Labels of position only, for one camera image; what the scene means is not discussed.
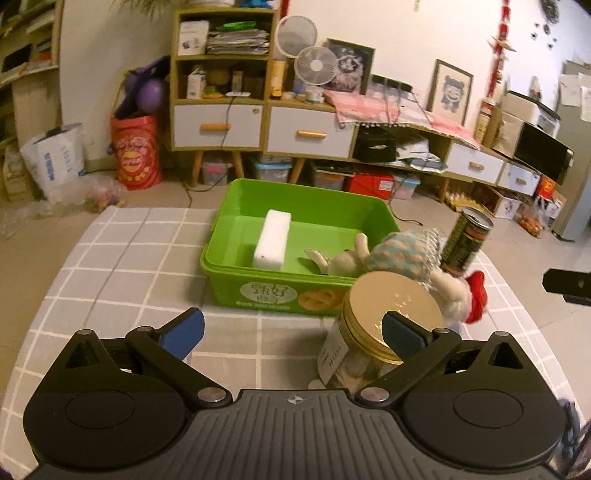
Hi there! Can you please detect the red white santa plush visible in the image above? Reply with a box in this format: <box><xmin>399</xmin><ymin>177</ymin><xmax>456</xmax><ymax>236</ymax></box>
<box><xmin>431</xmin><ymin>269</ymin><xmax>488</xmax><ymax>325</ymax></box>

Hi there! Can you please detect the rag doll blue dress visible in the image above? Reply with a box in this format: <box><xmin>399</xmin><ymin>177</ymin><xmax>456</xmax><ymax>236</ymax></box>
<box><xmin>304</xmin><ymin>229</ymin><xmax>444</xmax><ymax>288</ymax></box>

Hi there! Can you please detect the white foam sponge block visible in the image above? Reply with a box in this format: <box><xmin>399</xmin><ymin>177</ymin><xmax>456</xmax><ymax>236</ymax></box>
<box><xmin>252</xmin><ymin>209</ymin><xmax>291</xmax><ymax>271</ymax></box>

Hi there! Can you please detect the glass jar gold lid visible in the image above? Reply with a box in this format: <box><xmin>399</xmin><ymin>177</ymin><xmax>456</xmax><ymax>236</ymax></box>
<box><xmin>318</xmin><ymin>271</ymin><xmax>444</xmax><ymax>393</ymax></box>

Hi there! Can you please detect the grey checked tablecloth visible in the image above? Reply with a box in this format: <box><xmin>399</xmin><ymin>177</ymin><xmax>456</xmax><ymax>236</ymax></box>
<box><xmin>0</xmin><ymin>206</ymin><xmax>578</xmax><ymax>476</ymax></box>

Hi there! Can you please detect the dark tall drink can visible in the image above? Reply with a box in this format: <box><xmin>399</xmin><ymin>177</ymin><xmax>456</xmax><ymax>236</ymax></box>
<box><xmin>440</xmin><ymin>207</ymin><xmax>494</xmax><ymax>277</ymax></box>

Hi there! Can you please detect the green plastic storage bin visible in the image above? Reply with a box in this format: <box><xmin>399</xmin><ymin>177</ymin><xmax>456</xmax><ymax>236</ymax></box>
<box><xmin>200</xmin><ymin>179</ymin><xmax>398</xmax><ymax>316</ymax></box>

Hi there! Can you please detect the black monitor screen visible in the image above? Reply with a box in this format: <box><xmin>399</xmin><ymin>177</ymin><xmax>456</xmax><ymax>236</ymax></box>
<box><xmin>513</xmin><ymin>123</ymin><xmax>573</xmax><ymax>185</ymax></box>

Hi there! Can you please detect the red box under console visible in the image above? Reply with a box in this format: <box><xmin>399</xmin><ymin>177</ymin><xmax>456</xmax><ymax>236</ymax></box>
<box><xmin>345</xmin><ymin>172</ymin><xmax>394</xmax><ymax>200</ymax></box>

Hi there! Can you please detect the black bag in console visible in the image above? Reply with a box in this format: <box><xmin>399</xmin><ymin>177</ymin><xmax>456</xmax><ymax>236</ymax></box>
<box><xmin>353</xmin><ymin>126</ymin><xmax>397</xmax><ymax>164</ymax></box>

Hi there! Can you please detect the white blue paper bag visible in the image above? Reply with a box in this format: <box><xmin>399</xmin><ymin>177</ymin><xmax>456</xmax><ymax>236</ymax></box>
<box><xmin>19</xmin><ymin>123</ymin><xmax>85</xmax><ymax>204</ymax></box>

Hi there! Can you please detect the framed cartoon picture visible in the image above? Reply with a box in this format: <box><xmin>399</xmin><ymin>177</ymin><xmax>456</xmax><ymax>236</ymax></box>
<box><xmin>427</xmin><ymin>59</ymin><xmax>473</xmax><ymax>126</ymax></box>

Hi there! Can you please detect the low yellow tv console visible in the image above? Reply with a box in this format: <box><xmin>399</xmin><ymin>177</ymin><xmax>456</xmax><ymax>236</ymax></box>
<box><xmin>263</xmin><ymin>100</ymin><xmax>541</xmax><ymax>197</ymax></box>

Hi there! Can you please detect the pink checked cloth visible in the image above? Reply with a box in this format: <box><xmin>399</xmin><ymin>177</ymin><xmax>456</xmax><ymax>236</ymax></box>
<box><xmin>324</xmin><ymin>90</ymin><xmax>480</xmax><ymax>149</ymax></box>

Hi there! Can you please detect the purple balloon toy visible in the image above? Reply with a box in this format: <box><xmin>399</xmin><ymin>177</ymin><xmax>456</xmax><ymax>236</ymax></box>
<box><xmin>113</xmin><ymin>55</ymin><xmax>170</xmax><ymax>119</ymax></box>

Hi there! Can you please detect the yellow white drawer cabinet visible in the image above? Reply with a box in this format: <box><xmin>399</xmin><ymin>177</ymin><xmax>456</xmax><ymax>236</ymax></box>
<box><xmin>168</xmin><ymin>6</ymin><xmax>281</xmax><ymax>188</ymax></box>

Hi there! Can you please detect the framed cat picture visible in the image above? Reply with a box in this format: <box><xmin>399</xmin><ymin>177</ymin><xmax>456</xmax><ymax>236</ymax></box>
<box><xmin>325</xmin><ymin>39</ymin><xmax>375</xmax><ymax>94</ymax></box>

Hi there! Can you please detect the small white desk fan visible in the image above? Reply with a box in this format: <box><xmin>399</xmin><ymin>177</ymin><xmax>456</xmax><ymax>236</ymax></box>
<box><xmin>294</xmin><ymin>46</ymin><xmax>338</xmax><ymax>104</ymax></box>

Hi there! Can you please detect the large white desk fan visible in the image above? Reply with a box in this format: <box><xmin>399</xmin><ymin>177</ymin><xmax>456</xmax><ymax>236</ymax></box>
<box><xmin>274</xmin><ymin>15</ymin><xmax>318</xmax><ymax>58</ymax></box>

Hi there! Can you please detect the wooden bookshelf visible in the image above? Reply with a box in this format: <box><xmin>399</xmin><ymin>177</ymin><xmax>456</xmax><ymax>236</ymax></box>
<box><xmin>0</xmin><ymin>0</ymin><xmax>63</xmax><ymax>204</ymax></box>

